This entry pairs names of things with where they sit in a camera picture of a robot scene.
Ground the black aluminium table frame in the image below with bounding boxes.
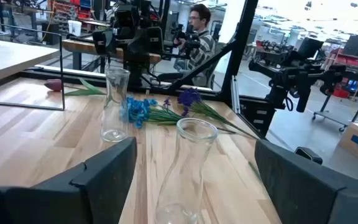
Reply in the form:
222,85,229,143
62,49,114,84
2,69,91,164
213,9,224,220
19,0,279,139

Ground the person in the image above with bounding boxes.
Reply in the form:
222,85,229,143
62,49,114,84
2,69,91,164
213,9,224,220
157,3,218,88

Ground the blue artificial flower bunch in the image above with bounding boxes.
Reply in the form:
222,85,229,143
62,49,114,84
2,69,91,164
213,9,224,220
120,96,186,129

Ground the white bucket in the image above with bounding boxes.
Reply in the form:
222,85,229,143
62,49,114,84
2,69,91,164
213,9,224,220
68,19,83,37

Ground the dark red artificial tulip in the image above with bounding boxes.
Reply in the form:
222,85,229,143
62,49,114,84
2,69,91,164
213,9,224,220
44,77,107,97

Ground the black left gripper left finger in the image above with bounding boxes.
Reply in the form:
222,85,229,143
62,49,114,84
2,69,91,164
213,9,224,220
0,136,138,224

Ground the clear glass vase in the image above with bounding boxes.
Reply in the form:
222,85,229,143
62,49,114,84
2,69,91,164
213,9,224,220
100,68,131,143
154,118,219,224

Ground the silver frame bracket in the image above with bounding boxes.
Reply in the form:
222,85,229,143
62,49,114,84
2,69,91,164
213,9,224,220
230,75,242,115

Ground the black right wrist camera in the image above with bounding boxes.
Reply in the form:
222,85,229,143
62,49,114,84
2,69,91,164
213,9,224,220
114,5,140,29

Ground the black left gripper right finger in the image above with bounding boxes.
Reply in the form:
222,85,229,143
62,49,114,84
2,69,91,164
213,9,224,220
254,139,358,224

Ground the wooden background table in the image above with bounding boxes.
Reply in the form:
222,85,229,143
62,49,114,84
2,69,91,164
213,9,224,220
62,39,162,71

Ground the black wheeled stand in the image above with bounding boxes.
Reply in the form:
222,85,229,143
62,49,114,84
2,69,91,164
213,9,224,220
311,67,358,133

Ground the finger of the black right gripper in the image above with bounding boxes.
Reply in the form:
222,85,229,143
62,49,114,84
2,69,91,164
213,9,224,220
92,29,117,57
146,26,164,55

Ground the purple artificial flower bunch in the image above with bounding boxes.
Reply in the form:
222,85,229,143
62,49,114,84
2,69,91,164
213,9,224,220
162,88,259,140

